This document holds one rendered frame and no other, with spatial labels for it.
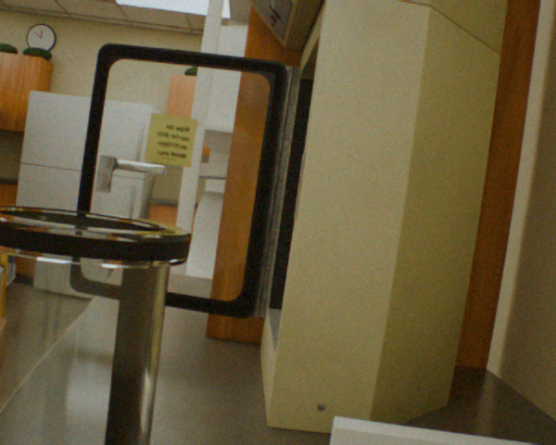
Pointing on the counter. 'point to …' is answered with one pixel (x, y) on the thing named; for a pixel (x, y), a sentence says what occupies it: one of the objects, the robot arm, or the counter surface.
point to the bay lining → (290, 195)
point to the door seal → (263, 162)
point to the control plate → (277, 12)
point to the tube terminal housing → (385, 210)
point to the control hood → (296, 23)
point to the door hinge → (278, 191)
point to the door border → (258, 170)
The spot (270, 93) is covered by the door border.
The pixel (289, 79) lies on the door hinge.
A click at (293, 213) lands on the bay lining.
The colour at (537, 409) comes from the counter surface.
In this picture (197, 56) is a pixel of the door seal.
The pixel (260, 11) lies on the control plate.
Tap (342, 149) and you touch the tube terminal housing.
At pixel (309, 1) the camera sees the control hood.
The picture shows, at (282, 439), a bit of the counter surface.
